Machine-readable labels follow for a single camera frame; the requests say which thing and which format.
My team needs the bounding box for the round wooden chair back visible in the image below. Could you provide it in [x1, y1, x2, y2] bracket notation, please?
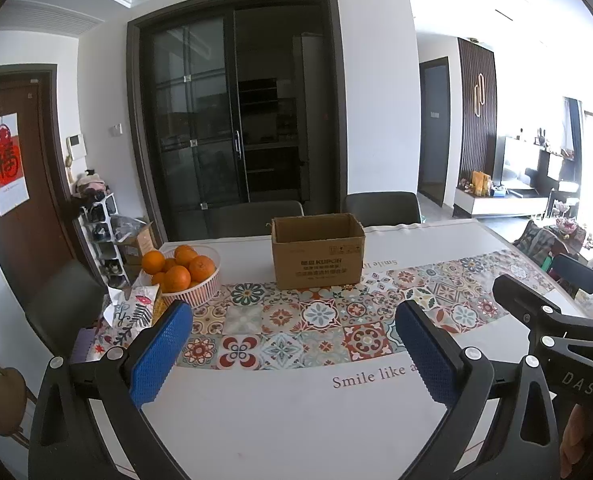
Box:
[0, 340, 38, 447]

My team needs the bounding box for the dark grey dining chair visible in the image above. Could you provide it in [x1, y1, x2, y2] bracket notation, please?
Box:
[205, 200, 305, 239]
[24, 259, 111, 357]
[341, 191, 422, 228]

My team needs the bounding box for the person's right hand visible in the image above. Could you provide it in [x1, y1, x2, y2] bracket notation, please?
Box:
[560, 402, 590, 479]

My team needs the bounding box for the yellow woven placemat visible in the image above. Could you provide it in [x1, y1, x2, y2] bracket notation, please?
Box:
[147, 292, 176, 326]

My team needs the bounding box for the pile of oranges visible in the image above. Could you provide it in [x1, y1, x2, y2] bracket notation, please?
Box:
[141, 244, 217, 294]

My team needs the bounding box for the dark slatted wall panel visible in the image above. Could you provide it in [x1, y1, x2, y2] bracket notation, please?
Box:
[457, 37, 498, 196]

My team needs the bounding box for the open cardboard carton with bag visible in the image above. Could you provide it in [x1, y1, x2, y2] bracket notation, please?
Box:
[110, 214, 158, 267]

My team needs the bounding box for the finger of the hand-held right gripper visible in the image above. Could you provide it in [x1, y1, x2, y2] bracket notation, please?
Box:
[551, 253, 593, 307]
[492, 273, 563, 332]

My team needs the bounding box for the white shoe rack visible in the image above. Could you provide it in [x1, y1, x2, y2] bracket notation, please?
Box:
[79, 192, 128, 289]

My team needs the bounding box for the white intercom panel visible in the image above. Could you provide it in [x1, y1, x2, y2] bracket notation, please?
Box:
[66, 132, 88, 161]

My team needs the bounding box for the dark hallway door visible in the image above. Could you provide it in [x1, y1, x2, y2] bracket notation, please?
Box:
[418, 57, 451, 209]

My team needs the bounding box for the red and white wall calendar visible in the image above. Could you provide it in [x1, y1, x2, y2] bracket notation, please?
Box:
[0, 113, 30, 218]

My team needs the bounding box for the purple pad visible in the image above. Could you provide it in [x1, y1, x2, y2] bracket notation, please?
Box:
[70, 326, 98, 364]

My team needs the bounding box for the dark glass sliding door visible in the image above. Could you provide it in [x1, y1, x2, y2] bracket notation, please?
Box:
[126, 0, 348, 244]

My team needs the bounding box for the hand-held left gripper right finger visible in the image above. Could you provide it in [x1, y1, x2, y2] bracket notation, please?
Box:
[395, 300, 560, 480]

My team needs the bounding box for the brown cardboard box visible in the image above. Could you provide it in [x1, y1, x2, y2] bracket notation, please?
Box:
[270, 213, 366, 291]

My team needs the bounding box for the white wire basket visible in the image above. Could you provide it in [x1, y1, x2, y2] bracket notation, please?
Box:
[140, 243, 222, 309]

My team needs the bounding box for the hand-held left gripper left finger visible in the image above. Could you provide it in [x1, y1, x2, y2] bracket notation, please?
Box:
[28, 301, 194, 480]

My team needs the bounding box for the white low cabinet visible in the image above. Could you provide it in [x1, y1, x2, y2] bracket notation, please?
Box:
[453, 186, 551, 219]

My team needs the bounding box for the floral printed tissue pack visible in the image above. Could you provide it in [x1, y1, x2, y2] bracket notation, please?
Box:
[103, 282, 160, 349]

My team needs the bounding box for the brown wooden entrance door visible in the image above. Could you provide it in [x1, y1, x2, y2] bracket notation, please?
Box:
[0, 63, 76, 307]

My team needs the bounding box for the patterned sofa cushion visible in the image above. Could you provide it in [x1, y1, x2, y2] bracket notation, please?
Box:
[514, 219, 586, 267]

